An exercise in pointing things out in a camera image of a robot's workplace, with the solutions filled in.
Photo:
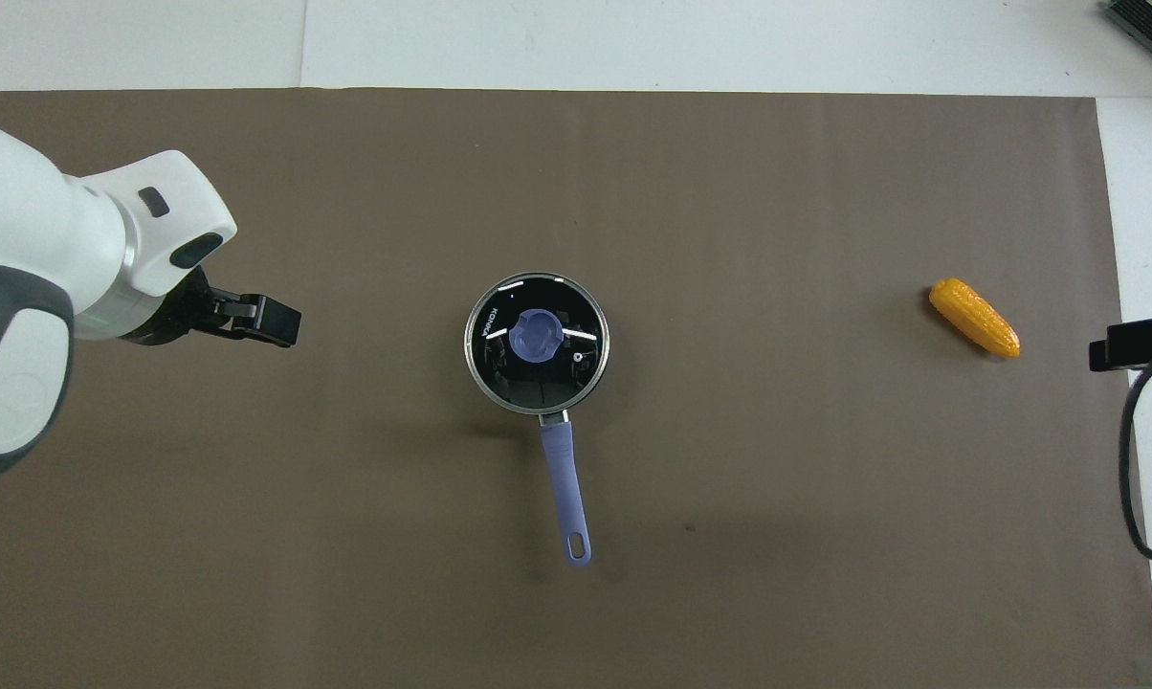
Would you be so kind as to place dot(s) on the glass lid with purple knob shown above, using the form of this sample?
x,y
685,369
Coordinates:
x,y
538,337

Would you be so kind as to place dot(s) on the yellow toy corn cob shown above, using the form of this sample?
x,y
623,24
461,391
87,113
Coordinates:
x,y
973,318

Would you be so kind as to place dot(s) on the brown table mat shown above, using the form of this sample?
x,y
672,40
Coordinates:
x,y
729,478

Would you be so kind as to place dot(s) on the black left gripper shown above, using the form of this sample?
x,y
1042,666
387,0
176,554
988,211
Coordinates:
x,y
179,311

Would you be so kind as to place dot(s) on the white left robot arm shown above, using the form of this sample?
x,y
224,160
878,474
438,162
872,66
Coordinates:
x,y
21,211

